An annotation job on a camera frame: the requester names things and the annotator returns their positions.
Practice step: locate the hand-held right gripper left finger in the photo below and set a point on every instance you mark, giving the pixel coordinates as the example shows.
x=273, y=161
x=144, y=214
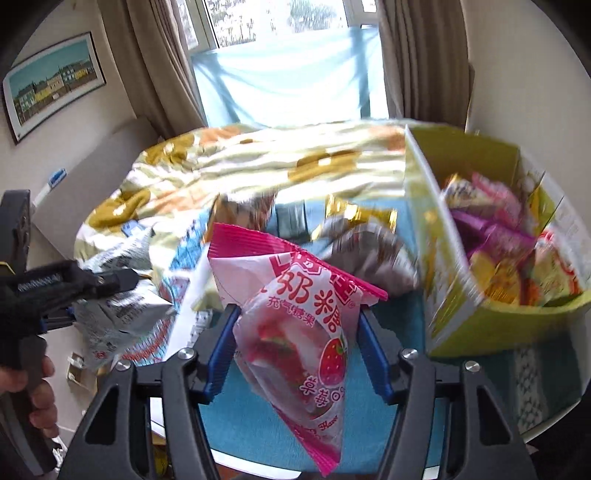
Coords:
x=221, y=350

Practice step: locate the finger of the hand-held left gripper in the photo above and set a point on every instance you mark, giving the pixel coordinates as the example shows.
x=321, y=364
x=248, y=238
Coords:
x=57, y=321
x=115, y=278

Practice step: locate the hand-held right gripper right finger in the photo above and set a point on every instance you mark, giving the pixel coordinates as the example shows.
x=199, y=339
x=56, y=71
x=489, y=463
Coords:
x=376, y=360

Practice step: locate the silver foil snack packet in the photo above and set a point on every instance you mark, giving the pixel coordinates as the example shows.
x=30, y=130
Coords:
x=120, y=318

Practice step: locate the pink strawberry snack packet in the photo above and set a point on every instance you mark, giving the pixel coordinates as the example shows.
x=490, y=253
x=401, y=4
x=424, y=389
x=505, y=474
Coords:
x=295, y=314

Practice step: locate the pile of mixed snack bags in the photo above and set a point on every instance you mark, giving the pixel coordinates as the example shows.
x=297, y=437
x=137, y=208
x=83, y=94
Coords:
x=364, y=258

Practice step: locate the yellow-green cardboard box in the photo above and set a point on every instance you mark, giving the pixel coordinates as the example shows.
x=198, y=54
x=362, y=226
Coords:
x=498, y=327

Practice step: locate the heap of colourful boxed snacks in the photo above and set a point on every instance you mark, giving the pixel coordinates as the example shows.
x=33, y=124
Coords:
x=498, y=235

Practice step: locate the person's left hand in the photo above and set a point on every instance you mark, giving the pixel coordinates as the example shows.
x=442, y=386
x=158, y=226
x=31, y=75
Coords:
x=44, y=397

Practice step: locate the teal patterned table mat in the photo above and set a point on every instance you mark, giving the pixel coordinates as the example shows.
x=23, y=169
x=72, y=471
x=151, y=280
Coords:
x=258, y=429

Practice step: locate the blue white plastic item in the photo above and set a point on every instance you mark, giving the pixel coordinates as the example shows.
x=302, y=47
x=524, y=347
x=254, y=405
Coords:
x=54, y=180

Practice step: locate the grey bed headboard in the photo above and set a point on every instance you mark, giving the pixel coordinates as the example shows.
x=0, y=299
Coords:
x=92, y=175

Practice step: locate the floral striped blanket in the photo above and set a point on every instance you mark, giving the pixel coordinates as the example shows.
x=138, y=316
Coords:
x=258, y=170

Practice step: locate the framed houses picture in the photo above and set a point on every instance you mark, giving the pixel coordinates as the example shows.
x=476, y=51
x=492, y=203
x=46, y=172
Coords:
x=51, y=87

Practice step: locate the brown curtain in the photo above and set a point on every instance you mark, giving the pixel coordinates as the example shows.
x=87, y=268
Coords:
x=425, y=60
x=157, y=60

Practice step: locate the light blue cloth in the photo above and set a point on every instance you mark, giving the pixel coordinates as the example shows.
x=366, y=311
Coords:
x=286, y=83

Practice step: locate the window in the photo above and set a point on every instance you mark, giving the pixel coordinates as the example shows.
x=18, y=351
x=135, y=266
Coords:
x=258, y=23

